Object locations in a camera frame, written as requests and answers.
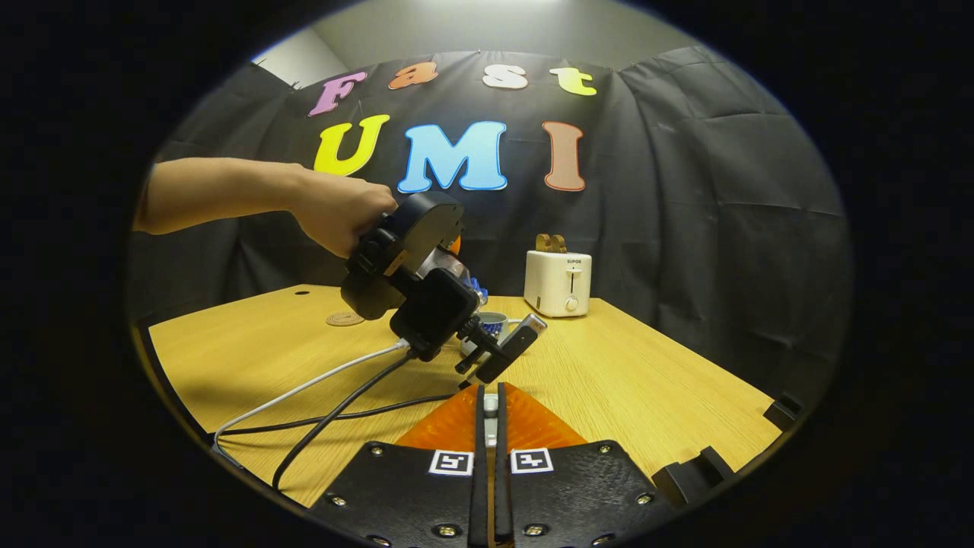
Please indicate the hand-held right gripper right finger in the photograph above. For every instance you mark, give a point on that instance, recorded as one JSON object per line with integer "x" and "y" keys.
{"x": 503, "y": 502}

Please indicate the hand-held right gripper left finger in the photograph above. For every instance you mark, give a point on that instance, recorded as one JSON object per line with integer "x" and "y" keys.
{"x": 479, "y": 502}

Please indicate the clear plastic water bottle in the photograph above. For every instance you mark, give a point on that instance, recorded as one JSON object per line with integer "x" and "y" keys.
{"x": 455, "y": 268}

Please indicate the white blue-patterned teacup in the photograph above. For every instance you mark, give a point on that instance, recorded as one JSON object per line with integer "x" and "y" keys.
{"x": 498, "y": 323}

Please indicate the round brown coaster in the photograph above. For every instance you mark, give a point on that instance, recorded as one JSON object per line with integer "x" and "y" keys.
{"x": 346, "y": 319}

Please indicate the white blue teacup lid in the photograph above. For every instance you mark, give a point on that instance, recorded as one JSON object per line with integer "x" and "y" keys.
{"x": 491, "y": 403}

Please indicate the folded blue towel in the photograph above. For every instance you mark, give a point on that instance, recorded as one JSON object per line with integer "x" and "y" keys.
{"x": 479, "y": 291}

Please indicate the white toaster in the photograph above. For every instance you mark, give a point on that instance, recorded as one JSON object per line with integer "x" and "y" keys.
{"x": 555, "y": 285}

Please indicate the brown toast slice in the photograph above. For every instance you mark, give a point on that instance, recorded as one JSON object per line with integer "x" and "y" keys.
{"x": 543, "y": 243}
{"x": 560, "y": 244}

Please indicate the black backdrop cloth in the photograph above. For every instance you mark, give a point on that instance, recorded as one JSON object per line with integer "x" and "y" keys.
{"x": 685, "y": 228}

